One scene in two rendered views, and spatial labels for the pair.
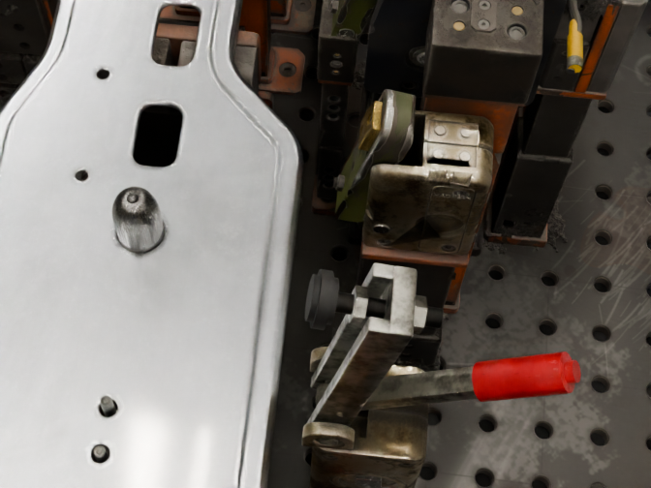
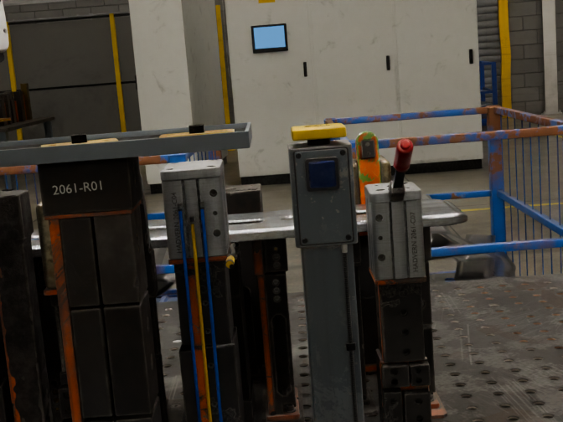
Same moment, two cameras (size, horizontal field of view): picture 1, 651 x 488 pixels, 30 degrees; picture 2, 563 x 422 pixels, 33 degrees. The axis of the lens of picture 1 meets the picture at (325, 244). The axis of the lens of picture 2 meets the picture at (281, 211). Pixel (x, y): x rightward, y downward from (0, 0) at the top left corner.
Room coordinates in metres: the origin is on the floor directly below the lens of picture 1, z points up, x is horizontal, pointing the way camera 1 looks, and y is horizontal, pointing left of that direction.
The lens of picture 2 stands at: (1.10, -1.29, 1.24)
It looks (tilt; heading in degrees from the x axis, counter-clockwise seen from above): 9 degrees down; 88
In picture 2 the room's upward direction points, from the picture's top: 4 degrees counter-clockwise
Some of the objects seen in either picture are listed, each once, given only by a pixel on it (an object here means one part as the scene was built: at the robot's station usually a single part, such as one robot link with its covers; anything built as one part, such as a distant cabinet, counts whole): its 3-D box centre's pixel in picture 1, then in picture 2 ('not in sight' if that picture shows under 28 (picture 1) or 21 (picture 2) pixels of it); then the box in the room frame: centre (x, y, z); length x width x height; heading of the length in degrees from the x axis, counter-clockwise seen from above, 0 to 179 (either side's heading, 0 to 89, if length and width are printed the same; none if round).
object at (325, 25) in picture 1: (333, 118); not in sight; (0.56, 0.00, 0.84); 0.04 x 0.03 x 0.29; 178
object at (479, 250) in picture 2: not in sight; (438, 238); (1.84, 2.36, 0.47); 1.20 x 0.80 x 0.95; 88
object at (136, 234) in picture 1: (138, 219); not in sight; (0.36, 0.13, 1.02); 0.03 x 0.03 x 0.07
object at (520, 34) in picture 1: (449, 178); not in sight; (0.47, -0.09, 0.91); 0.07 x 0.05 x 0.42; 88
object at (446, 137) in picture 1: (412, 264); not in sight; (0.40, -0.07, 0.88); 0.11 x 0.09 x 0.37; 88
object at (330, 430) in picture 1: (328, 436); not in sight; (0.21, -0.01, 1.06); 0.03 x 0.01 x 0.03; 88
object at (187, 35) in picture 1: (190, 145); not in sight; (0.52, 0.12, 0.84); 0.12 x 0.05 x 0.29; 88
